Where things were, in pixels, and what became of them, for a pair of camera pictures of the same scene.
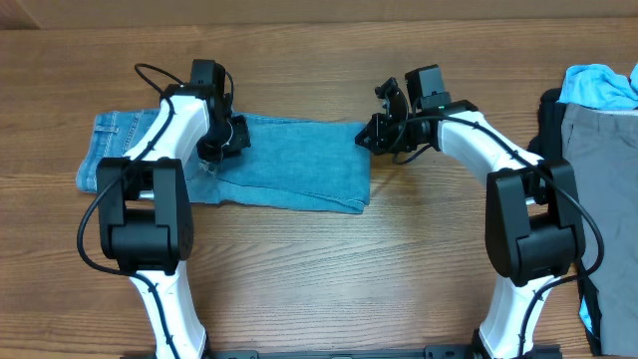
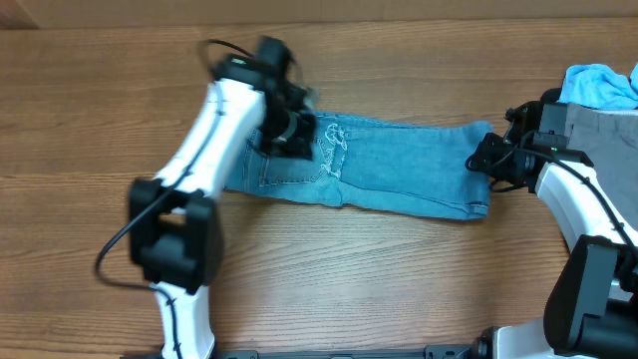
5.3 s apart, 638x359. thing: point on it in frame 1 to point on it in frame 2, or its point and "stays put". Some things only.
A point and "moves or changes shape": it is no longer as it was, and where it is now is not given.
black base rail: x=430 y=352 stays put
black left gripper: x=206 y=152 to x=302 y=147
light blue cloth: x=599 y=87 stays put
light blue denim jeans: x=289 y=164 moves or changes shape
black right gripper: x=387 y=132 to x=491 y=161
